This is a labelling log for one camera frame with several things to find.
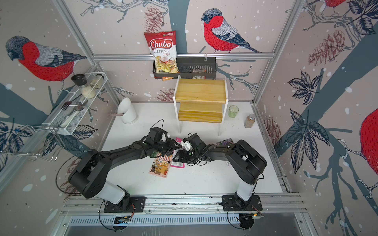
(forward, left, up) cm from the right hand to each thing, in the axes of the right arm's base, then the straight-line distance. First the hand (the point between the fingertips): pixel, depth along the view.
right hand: (177, 160), depth 85 cm
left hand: (+6, -3, +6) cm, 9 cm away
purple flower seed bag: (+16, -31, -4) cm, 35 cm away
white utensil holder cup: (+36, +42, +7) cm, 56 cm away
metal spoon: (+12, +47, +32) cm, 58 cm away
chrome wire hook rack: (-8, +53, +33) cm, 63 cm away
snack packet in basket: (+47, -12, +31) cm, 57 cm away
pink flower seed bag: (-2, +1, 0) cm, 3 cm away
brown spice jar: (+28, -47, +4) cm, 55 cm away
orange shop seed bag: (-2, +11, -4) cm, 12 cm away
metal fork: (+13, +53, +33) cm, 64 cm away
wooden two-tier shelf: (+22, -13, +29) cm, 38 cm away
